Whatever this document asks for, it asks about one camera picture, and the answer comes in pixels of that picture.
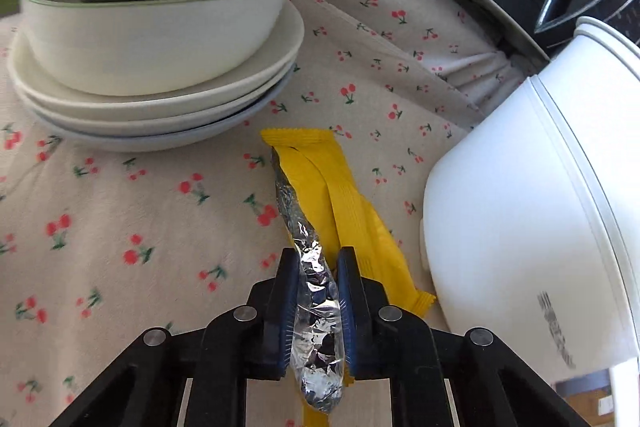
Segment white electric cooking pot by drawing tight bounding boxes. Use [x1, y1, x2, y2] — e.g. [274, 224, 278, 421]
[423, 17, 639, 381]

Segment cherry print tablecloth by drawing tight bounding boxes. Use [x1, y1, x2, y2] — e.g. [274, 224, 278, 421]
[1, 0, 524, 426]

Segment yellow snack wrapper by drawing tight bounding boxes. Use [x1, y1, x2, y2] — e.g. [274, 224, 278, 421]
[262, 129, 436, 426]

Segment stacked white plates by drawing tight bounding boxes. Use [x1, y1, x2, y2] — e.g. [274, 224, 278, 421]
[8, 1, 305, 152]

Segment white bowl green handle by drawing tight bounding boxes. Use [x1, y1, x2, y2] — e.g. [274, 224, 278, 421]
[20, 0, 285, 96]

